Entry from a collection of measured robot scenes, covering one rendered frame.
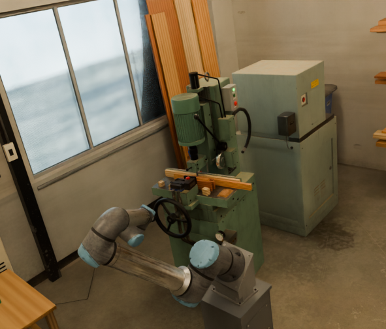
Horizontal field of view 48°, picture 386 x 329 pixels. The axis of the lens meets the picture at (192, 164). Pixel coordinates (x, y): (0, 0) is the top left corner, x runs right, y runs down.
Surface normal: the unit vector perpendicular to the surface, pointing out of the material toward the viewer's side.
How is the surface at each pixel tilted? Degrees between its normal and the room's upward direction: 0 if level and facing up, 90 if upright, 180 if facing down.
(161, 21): 87
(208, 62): 86
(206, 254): 40
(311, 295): 0
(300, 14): 90
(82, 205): 90
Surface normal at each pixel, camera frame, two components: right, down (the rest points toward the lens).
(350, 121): -0.65, 0.40
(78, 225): 0.75, 0.16
